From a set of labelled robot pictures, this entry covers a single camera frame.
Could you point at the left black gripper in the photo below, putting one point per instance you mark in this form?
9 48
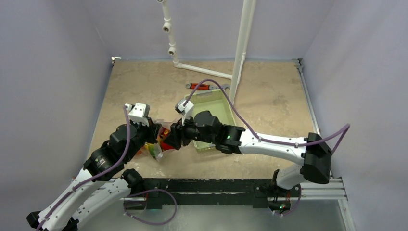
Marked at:
152 130

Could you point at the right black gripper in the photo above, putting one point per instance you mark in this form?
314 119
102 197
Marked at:
176 134

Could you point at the red toy tomato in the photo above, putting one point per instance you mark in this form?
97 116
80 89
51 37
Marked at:
165 146

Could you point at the dark red toy apple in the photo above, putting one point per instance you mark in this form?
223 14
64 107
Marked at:
164 133

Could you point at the clear zip top bag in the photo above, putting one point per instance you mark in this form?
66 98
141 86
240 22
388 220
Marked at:
165 124

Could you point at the light green plastic basket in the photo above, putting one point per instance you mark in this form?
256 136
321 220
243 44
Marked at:
215 102

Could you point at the green orange toy mango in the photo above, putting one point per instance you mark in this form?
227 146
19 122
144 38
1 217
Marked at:
157 152

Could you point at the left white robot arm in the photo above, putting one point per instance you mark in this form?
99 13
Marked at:
102 180

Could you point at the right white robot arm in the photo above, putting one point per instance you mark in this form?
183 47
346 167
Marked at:
311 156

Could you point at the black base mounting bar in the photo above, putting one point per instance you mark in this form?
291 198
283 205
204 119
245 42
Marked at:
154 193

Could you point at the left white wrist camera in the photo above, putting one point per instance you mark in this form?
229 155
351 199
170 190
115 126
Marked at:
138 113

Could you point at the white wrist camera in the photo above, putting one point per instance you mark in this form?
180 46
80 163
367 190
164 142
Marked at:
184 108
138 113

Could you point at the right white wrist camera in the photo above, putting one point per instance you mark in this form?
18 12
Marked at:
184 108

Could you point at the red handled adjustable wrench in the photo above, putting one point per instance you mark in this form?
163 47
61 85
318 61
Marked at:
206 87

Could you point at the white pvc pipe frame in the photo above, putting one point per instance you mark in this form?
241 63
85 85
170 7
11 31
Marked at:
248 10

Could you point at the aluminium rail frame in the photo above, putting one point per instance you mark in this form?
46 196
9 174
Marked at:
334 190

